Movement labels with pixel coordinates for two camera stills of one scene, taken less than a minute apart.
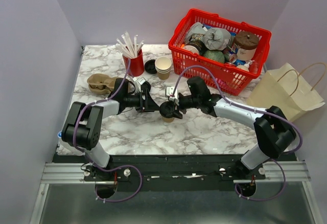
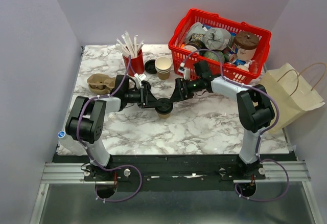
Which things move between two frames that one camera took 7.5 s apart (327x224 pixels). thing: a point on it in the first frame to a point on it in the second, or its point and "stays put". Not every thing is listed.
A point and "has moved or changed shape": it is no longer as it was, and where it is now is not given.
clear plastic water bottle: [64, 148] stays put
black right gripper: [178, 104] to [178, 95]
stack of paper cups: [163, 66] stays put
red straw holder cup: [137, 67] stays put
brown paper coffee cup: [168, 119] to [164, 116]
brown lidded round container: [247, 43] stays put
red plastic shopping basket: [235, 52] stays put
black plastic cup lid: [167, 108] has moved or changed shape
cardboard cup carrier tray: [101, 84] stays put
